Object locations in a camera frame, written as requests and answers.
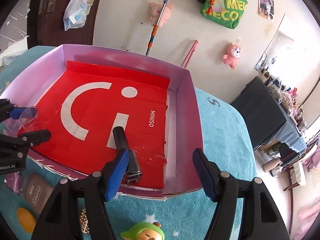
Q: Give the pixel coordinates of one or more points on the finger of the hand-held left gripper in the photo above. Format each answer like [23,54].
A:
[35,136]
[16,113]

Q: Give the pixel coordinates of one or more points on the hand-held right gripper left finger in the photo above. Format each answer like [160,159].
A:
[116,175]

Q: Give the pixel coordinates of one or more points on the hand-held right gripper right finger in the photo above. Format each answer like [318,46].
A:
[203,175]

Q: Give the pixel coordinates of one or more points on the clear plastic cup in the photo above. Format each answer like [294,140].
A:
[31,112]

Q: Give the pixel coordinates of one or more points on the black rectangular tube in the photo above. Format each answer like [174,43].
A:
[120,137]

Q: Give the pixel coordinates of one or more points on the green toy figure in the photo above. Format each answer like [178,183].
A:
[142,232]

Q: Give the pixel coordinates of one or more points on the purple cardboard box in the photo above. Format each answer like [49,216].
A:
[185,100]

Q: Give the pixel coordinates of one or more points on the brown eyeshadow case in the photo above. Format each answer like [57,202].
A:
[35,190]

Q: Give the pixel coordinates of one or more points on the teal printed blanket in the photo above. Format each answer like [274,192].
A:
[225,142]

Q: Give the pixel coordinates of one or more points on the silver studded cylinder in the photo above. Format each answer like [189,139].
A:
[83,220]

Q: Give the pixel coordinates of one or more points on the orange candle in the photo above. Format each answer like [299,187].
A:
[25,220]

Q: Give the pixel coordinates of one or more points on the red paper bag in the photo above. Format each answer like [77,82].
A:
[100,110]

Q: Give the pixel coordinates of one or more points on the beige thermos bottle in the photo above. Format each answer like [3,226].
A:
[271,165]

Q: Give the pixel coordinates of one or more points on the star printed curtain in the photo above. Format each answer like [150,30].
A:
[12,37]

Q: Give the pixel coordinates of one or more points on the table with dark cloth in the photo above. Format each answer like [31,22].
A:
[262,115]

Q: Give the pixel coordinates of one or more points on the dark wooden door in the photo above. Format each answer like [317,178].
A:
[50,30]

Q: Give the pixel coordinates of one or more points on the pile of table clutter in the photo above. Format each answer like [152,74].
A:
[285,97]

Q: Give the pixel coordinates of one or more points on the clear plastic bag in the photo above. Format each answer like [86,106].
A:
[75,12]

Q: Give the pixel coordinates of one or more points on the pink hanger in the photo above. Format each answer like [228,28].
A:
[188,55]

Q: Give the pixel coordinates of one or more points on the pink animal plush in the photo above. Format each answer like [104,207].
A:
[232,55]

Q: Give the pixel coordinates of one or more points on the green tote bag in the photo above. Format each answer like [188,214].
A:
[230,12]

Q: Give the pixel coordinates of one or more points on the mop pole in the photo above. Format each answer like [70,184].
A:
[160,12]

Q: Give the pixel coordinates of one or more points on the pink pig plush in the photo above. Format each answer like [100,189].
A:
[156,11]

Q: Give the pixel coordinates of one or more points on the red knot charm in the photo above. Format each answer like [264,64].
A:
[211,6]

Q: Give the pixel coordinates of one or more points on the wall mirror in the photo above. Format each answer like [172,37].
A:
[280,45]

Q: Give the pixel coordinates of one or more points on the wall photo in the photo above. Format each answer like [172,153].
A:
[266,6]

